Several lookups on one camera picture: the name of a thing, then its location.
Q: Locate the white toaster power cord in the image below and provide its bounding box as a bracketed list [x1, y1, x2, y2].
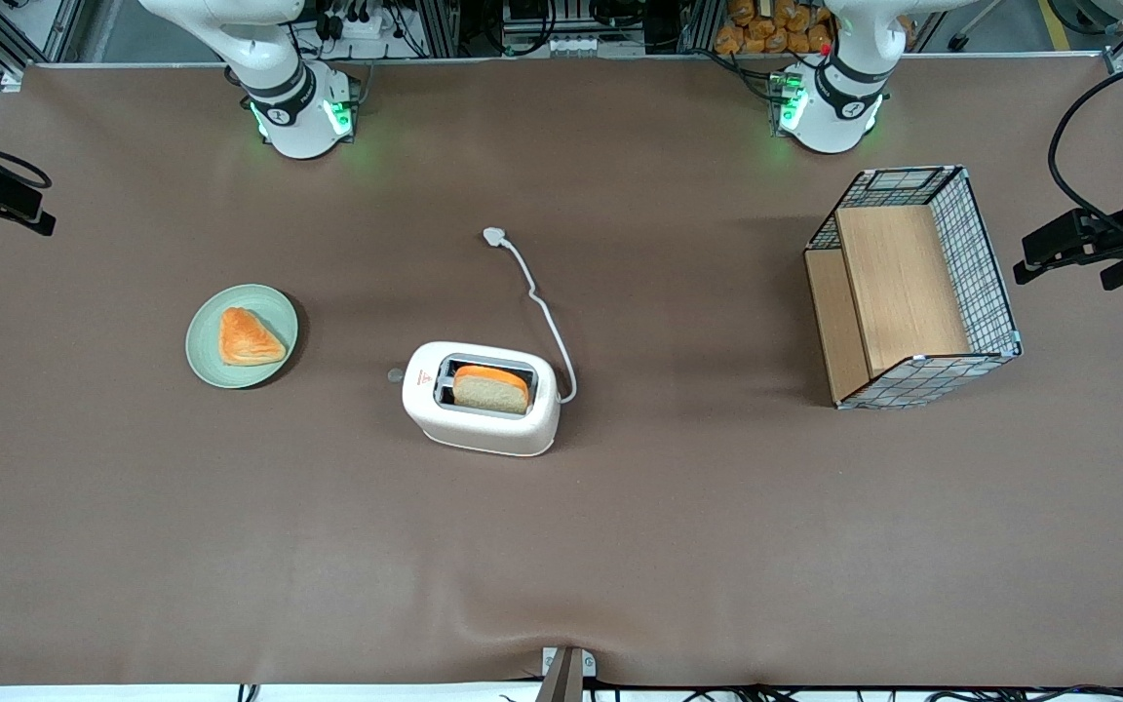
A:
[481, 225, 580, 406]

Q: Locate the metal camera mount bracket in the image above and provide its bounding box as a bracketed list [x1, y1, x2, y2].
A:
[533, 644, 598, 702]

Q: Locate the orange triangular pastry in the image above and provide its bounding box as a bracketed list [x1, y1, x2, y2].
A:
[217, 306, 289, 369]

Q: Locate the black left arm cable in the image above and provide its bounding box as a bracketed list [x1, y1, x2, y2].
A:
[1048, 53, 1123, 246]

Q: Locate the bread slice with orange crust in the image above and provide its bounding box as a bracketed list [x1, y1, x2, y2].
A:
[451, 366, 532, 416]

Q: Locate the pale green round plate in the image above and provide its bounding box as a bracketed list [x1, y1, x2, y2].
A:
[184, 283, 300, 391]

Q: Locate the white power strip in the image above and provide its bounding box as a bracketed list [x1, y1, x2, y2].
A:
[320, 4, 408, 42]

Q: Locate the white two-slot toaster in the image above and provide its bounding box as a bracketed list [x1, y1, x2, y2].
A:
[401, 340, 562, 458]

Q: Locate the wire mesh basket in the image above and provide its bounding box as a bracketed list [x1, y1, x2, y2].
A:
[802, 164, 1025, 411]

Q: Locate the wooden stepped shelf insert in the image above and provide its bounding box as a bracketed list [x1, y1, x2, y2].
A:
[804, 204, 973, 404]

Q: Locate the bag of orange buns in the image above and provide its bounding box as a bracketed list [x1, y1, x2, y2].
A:
[712, 0, 837, 57]

